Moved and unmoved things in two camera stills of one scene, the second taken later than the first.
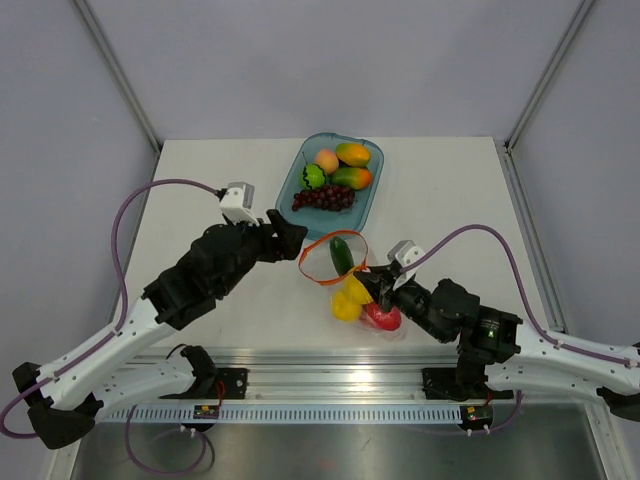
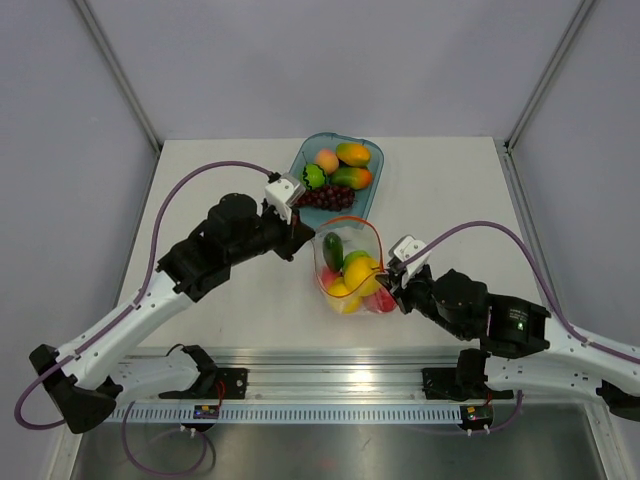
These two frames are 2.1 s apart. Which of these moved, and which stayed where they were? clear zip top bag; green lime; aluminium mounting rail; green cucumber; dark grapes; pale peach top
Moved: clear zip top bag; green cucumber
Stayed: pale peach top; dark grapes; aluminium mounting rail; green lime
